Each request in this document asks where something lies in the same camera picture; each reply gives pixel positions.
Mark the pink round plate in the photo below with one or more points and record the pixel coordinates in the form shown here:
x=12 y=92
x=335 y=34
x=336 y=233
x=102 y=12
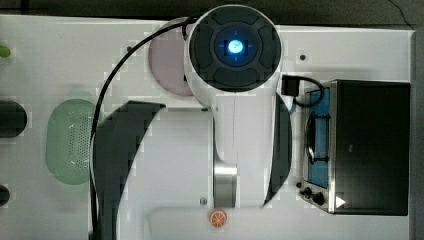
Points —
x=166 y=62

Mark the black toaster oven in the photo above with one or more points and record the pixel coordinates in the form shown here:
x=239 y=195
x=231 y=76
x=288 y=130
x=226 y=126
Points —
x=356 y=147

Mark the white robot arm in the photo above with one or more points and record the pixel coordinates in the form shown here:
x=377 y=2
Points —
x=233 y=63

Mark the black round pan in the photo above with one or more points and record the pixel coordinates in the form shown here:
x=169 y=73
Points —
x=13 y=119

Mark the green toy fruit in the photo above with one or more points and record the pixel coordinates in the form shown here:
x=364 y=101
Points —
x=4 y=51

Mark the orange slice toy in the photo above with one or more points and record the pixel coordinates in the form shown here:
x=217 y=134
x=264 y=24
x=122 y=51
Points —
x=217 y=218

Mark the black camera box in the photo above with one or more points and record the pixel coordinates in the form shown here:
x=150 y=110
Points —
x=290 y=85

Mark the green perforated colander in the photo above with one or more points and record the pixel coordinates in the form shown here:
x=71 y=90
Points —
x=68 y=141

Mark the dark cup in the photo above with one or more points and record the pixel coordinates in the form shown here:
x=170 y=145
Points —
x=4 y=195

